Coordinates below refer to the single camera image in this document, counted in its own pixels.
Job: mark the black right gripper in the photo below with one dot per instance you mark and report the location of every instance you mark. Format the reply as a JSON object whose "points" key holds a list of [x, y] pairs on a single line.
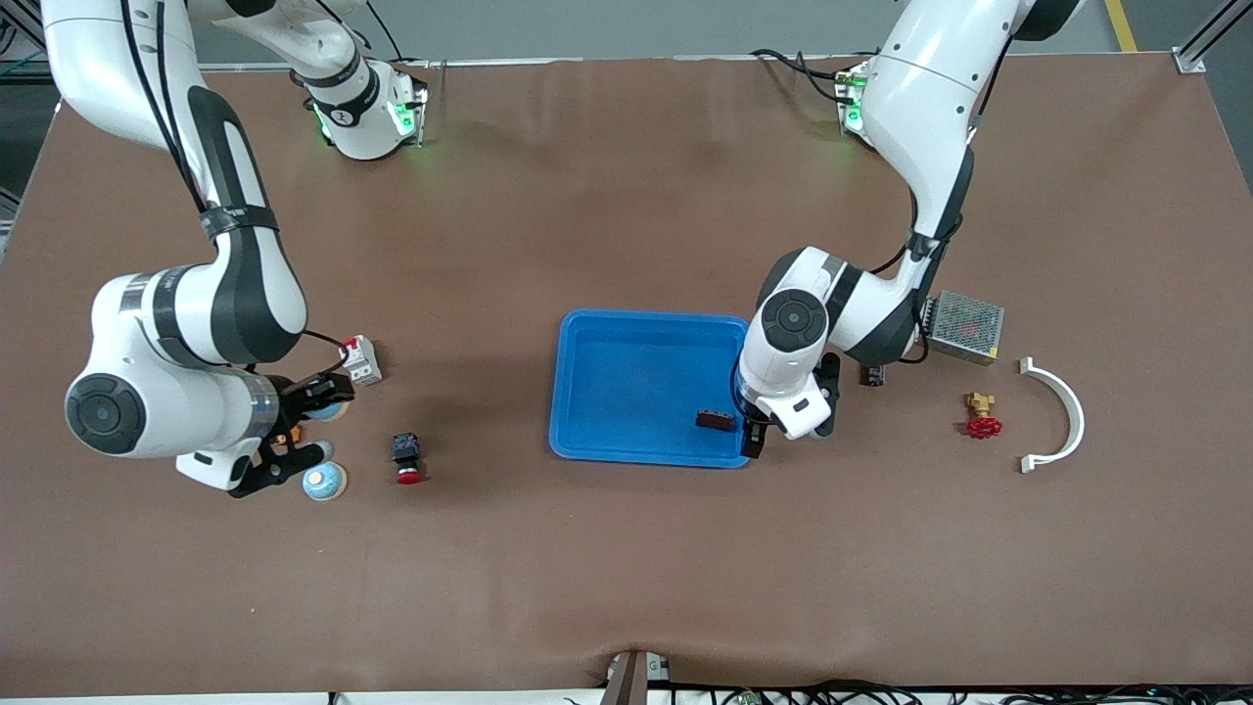
{"points": [[296, 399]]}

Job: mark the light blue call bell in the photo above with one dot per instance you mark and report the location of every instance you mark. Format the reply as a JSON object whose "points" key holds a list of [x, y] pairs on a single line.
{"points": [[324, 482], [331, 412]]}

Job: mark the dark brown block capacitor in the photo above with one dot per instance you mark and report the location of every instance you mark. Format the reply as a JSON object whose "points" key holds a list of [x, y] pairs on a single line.
{"points": [[716, 421]]}

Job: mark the small black capacitor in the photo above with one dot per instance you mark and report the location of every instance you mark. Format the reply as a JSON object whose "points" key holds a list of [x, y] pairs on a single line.
{"points": [[871, 375]]}

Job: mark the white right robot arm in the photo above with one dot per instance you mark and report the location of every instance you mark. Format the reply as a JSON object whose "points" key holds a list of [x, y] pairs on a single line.
{"points": [[235, 294]]}

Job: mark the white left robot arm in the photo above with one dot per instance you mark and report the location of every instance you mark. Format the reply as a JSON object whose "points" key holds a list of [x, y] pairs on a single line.
{"points": [[930, 98]]}

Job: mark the red emergency button orange base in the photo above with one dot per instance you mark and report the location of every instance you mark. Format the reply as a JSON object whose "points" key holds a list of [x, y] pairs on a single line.
{"points": [[285, 438]]}

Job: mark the red mushroom button black base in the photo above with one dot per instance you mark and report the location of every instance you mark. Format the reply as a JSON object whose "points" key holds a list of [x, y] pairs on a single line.
{"points": [[406, 448]]}

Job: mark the blue plastic tray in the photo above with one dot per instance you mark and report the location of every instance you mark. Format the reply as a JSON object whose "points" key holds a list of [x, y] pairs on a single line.
{"points": [[636, 392]]}

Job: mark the metal mesh power supply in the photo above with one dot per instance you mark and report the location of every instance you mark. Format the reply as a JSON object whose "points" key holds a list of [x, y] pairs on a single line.
{"points": [[967, 326]]}

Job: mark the brass valve red handwheel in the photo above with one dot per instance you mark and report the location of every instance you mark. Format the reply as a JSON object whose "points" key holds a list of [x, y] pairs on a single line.
{"points": [[984, 428]]}

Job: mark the white circuit breaker red switch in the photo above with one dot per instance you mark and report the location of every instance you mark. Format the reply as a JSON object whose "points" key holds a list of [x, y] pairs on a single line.
{"points": [[360, 362]]}

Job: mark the white curved plastic bracket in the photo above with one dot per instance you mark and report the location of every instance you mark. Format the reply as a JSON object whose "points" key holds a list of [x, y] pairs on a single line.
{"points": [[1080, 421]]}

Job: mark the aluminium frame profile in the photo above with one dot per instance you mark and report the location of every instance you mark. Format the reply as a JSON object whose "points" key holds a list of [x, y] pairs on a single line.
{"points": [[1188, 63]]}

